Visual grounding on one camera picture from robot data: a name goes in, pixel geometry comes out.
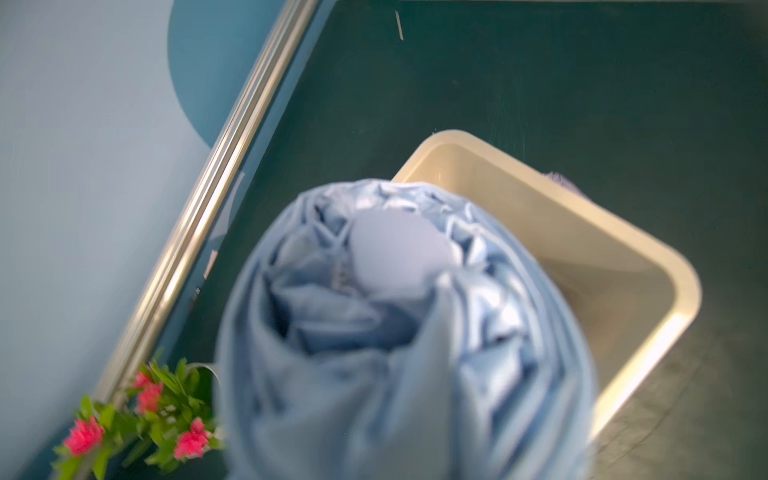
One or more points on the light blue umbrella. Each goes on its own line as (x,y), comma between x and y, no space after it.
(397,331)

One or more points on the lilac purple folded umbrella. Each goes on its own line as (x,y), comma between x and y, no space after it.
(564,182)

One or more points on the beige plastic storage box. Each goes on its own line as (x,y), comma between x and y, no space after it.
(634,295)

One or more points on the thin white stick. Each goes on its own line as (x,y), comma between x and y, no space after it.
(399,25)

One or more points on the small white pot pink flowers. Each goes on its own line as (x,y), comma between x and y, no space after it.
(164,416)

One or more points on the aluminium back frame bar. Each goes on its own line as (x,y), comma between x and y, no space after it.
(209,193)

